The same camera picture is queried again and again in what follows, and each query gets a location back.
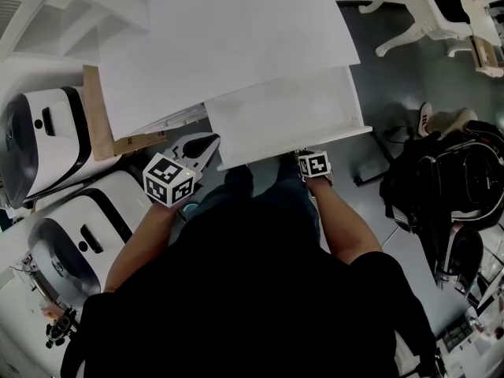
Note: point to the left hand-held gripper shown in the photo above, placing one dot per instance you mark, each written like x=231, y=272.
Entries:
x=167, y=181

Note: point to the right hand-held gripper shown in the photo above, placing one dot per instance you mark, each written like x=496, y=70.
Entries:
x=314, y=164

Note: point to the white desk drawer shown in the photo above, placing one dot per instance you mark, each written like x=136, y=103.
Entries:
x=275, y=112

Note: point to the person's right forearm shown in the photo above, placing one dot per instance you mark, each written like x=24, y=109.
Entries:
x=342, y=223

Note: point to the person's left forearm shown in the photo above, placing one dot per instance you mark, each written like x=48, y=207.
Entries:
x=138, y=246

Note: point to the white desk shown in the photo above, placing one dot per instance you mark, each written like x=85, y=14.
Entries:
x=228, y=45

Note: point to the black metal stand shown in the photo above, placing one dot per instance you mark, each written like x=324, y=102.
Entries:
x=374, y=160

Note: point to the person's dark trousers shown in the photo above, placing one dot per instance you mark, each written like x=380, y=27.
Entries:
x=252, y=187

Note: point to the brown cardboard sheet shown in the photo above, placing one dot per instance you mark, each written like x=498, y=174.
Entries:
x=98, y=124

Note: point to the black backpack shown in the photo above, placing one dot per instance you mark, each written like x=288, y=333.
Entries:
x=445, y=175

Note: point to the person's black shirt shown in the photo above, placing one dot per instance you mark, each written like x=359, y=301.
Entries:
x=252, y=297

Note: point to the white and black appliance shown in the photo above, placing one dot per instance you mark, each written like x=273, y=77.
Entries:
x=43, y=140
x=82, y=234

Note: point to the white shelf unit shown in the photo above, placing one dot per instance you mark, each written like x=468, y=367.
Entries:
x=75, y=18

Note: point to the small cardboard box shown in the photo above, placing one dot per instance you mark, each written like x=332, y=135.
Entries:
x=488, y=55

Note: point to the small black device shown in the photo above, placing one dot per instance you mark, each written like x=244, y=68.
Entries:
x=59, y=329

